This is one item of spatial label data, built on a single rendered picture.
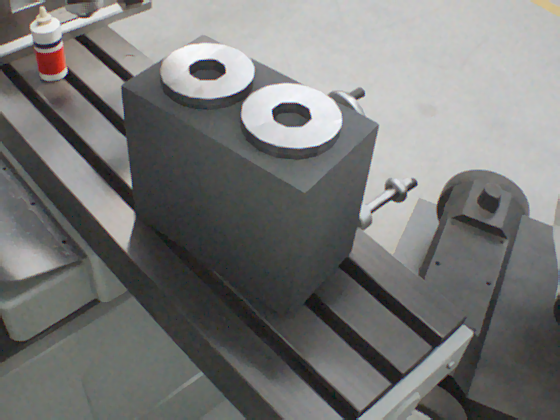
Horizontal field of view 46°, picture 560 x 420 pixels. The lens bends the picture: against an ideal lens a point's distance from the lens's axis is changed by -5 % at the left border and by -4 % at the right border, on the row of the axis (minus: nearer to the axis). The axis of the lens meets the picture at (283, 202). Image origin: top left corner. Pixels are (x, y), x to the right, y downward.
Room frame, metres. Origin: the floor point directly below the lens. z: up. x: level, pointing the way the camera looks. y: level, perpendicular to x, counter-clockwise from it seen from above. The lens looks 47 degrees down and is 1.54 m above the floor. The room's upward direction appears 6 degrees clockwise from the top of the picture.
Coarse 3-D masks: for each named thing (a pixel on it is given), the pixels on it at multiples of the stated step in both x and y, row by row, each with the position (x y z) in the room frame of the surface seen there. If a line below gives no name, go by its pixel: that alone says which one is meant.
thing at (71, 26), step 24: (0, 0) 0.80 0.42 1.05; (24, 0) 0.85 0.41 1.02; (48, 0) 0.85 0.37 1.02; (144, 0) 0.96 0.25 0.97; (0, 24) 0.80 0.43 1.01; (24, 24) 0.82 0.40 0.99; (72, 24) 0.87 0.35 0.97; (96, 24) 0.89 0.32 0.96; (0, 48) 0.79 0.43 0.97; (24, 48) 0.80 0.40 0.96
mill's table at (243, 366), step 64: (128, 64) 0.80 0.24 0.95; (0, 128) 0.69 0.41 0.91; (64, 128) 0.68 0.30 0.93; (64, 192) 0.56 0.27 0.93; (128, 192) 0.57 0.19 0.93; (128, 256) 0.46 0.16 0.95; (192, 256) 0.48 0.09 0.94; (384, 256) 0.49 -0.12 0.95; (192, 320) 0.38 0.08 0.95; (256, 320) 0.41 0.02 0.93; (320, 320) 0.40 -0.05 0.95; (384, 320) 0.41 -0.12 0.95; (448, 320) 0.42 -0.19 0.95; (256, 384) 0.32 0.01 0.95; (320, 384) 0.34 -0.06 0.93; (384, 384) 0.33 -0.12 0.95
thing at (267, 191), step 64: (192, 64) 0.54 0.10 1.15; (256, 64) 0.57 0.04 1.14; (128, 128) 0.51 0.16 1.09; (192, 128) 0.46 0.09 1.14; (256, 128) 0.45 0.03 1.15; (320, 128) 0.46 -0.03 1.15; (192, 192) 0.46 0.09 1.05; (256, 192) 0.42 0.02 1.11; (320, 192) 0.42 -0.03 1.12; (256, 256) 0.42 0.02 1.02; (320, 256) 0.43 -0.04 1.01
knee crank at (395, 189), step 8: (384, 184) 1.04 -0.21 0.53; (392, 184) 1.02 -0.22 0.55; (400, 184) 1.02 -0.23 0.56; (408, 184) 1.04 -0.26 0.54; (416, 184) 1.07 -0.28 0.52; (384, 192) 1.01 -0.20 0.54; (392, 192) 1.01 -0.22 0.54; (400, 192) 1.01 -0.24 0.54; (376, 200) 0.98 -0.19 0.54; (384, 200) 0.99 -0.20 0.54; (392, 200) 1.02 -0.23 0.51; (400, 200) 1.01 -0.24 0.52; (368, 208) 0.95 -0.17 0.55; (376, 208) 0.97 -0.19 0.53; (360, 216) 0.92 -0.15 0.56; (368, 216) 0.93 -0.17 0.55; (360, 224) 0.91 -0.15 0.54; (368, 224) 0.92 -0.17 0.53
